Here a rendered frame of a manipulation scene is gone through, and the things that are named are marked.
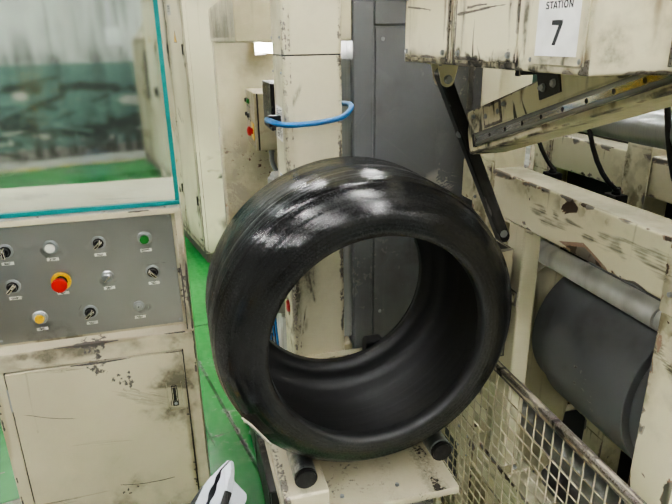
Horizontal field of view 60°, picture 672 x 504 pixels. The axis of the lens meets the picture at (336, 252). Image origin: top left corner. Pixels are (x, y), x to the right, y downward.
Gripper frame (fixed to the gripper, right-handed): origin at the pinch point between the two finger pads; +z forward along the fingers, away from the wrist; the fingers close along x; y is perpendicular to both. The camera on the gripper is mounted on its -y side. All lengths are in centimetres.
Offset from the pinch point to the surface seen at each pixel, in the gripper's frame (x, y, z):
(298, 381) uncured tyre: -14.2, 22.3, 26.1
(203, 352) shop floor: -200, 115, 87
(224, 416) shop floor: -149, 107, 48
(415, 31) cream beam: 24, -14, 85
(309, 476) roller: 0.9, 19.3, 5.3
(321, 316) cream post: -15, 23, 44
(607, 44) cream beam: 64, -20, 50
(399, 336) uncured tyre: 2, 33, 43
